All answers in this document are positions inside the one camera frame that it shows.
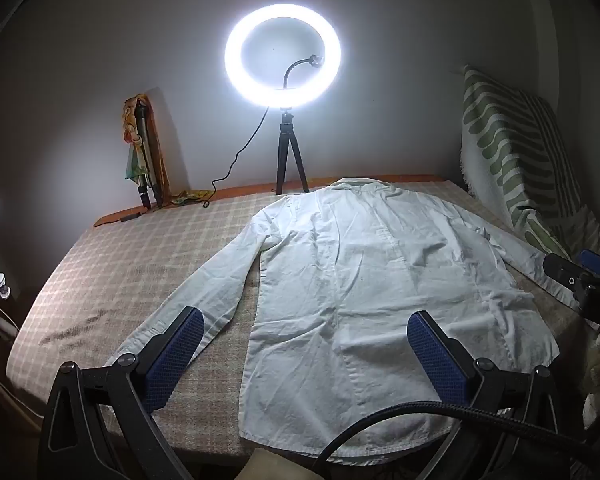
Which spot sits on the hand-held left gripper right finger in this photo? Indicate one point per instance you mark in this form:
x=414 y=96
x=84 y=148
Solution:
x=437 y=360

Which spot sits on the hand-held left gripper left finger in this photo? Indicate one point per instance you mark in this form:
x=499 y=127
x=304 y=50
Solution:
x=175 y=360

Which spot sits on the white long-sleeved shirt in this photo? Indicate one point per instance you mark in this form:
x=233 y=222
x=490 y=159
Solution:
x=355 y=285

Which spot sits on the green striped white pillow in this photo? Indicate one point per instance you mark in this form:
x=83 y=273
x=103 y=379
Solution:
x=510 y=150

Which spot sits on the yellow green cloth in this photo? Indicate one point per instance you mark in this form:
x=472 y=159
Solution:
x=190 y=197

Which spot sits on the folded grey tripod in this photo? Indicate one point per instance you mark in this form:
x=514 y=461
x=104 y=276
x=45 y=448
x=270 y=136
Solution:
x=147 y=160

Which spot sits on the colourful orange scarf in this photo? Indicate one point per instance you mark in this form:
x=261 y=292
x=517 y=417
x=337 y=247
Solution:
x=130 y=125

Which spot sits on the black gooseneck phone holder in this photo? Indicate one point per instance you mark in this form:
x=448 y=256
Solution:
x=286 y=77

